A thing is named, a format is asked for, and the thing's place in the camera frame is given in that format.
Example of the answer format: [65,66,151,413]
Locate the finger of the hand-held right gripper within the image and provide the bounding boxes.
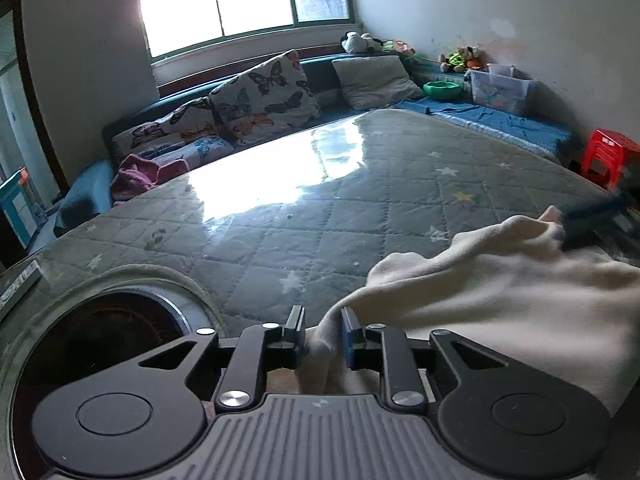
[559,191,632,252]

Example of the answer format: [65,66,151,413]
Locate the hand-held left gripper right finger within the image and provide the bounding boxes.
[340,306,508,415]

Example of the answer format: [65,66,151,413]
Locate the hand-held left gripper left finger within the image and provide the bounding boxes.
[134,305,307,413]

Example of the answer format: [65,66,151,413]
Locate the cream long-sleeve shirt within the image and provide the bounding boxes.
[300,205,640,413]

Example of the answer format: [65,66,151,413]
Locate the red plastic stool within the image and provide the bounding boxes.
[580,129,640,183]

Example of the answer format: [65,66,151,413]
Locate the grey quilted star table cover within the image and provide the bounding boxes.
[0,110,621,461]

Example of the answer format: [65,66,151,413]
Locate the blue sofa blanket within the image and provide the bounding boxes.
[395,95,573,166]

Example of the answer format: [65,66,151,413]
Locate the clear plastic storage box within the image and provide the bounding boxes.
[467,64,538,118]

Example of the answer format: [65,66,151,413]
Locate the green bowl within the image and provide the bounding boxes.
[423,81,463,101]

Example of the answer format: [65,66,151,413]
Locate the round table burner recess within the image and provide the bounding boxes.
[10,285,193,480]

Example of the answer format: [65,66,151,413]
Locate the green plush toy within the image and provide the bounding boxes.
[440,51,468,74]

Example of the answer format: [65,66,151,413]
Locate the pink cloth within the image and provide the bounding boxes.
[110,154,191,206]

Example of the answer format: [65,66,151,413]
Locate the large butterfly print pillow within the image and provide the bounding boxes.
[209,50,323,147]

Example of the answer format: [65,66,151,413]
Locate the flat butterfly print cushion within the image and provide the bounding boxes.
[111,97,236,171]

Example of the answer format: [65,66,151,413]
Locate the grey pillow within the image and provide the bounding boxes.
[331,55,426,112]

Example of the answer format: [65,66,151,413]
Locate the blue corner sofa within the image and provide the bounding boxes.
[52,52,583,238]

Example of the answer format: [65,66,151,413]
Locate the grey flat box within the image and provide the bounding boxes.
[0,260,41,318]

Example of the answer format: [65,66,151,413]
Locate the panda plush toy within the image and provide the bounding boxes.
[341,31,386,55]

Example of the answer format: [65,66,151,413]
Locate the blue cabinet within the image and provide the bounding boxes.
[0,167,48,248]

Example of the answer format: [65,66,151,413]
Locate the dark wooden door frame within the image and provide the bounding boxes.
[0,7,71,201]

